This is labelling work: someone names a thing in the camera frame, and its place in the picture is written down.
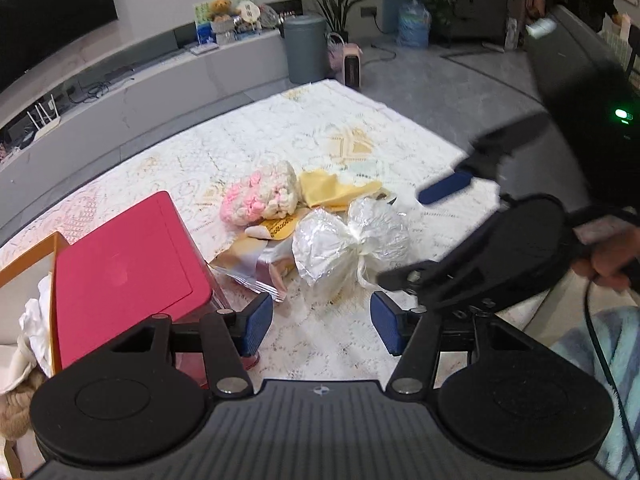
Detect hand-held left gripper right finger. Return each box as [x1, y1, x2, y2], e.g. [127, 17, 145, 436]
[370, 291, 551, 402]

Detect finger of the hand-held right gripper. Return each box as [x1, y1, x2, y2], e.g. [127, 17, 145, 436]
[417, 112, 554, 206]
[376, 239, 482, 312]

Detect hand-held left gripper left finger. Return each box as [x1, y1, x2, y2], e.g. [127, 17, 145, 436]
[107, 292, 275, 400]

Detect white crinkled plastic bag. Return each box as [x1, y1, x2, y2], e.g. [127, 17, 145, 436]
[291, 197, 412, 302]

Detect white cloth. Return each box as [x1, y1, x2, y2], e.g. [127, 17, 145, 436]
[0, 274, 57, 397]

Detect orange cardboard box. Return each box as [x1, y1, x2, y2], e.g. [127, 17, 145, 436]
[0, 231, 71, 480]

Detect brown knitted scarf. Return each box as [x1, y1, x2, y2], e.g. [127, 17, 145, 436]
[0, 371, 47, 442]

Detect person's right hand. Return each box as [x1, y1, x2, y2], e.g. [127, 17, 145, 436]
[570, 226, 640, 292]

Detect beige plastic wrapped packet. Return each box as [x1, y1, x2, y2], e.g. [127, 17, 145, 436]
[208, 212, 301, 304]

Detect yellow cloth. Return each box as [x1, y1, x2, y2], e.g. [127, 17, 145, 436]
[298, 168, 385, 212]

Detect pink and white knitted item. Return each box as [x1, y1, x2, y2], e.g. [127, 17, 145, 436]
[221, 159, 303, 226]

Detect red lidded clear box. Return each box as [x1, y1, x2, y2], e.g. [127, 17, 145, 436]
[51, 190, 262, 392]

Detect small white heater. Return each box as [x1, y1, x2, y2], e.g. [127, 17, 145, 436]
[342, 43, 365, 92]

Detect dark drawer cabinet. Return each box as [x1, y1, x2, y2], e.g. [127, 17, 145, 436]
[444, 0, 517, 49]

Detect blue water bottle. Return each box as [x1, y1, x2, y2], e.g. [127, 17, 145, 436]
[397, 0, 432, 50]

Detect grey trash can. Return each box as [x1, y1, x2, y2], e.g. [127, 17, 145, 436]
[282, 12, 330, 86]

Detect long-leaved potted plant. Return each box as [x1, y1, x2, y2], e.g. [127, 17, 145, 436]
[289, 0, 379, 44]

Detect person's right leg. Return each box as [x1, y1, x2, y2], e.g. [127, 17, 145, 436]
[549, 304, 640, 480]

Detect white marble television console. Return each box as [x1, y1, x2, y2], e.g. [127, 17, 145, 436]
[0, 26, 297, 189]

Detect white round sign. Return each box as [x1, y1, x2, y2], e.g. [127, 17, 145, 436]
[235, 0, 261, 24]

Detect brown teddy bear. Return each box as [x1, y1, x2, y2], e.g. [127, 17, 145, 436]
[208, 0, 234, 24]

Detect white router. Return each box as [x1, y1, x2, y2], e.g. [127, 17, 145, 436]
[25, 93, 62, 140]

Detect black flat television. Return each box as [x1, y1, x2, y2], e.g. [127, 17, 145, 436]
[0, 0, 121, 94]

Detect black heater cable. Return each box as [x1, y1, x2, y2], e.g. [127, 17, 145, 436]
[369, 41, 402, 64]

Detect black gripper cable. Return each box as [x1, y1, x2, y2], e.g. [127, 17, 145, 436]
[583, 279, 640, 462]

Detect tangled black cables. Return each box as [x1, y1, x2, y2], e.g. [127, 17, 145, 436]
[64, 66, 137, 104]

